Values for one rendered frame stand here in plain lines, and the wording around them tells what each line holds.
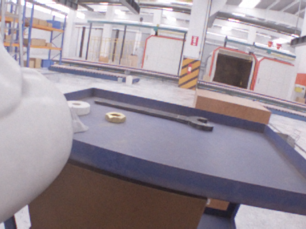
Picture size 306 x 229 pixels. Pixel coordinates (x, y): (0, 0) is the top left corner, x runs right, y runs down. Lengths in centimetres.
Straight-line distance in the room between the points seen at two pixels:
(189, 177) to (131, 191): 15
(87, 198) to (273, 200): 34
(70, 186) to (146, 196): 16
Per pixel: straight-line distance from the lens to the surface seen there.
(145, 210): 41
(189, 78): 1001
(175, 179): 28
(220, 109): 95
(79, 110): 52
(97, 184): 41
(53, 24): 1183
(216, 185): 28
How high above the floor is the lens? 103
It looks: 15 degrees down
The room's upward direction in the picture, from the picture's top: 10 degrees clockwise
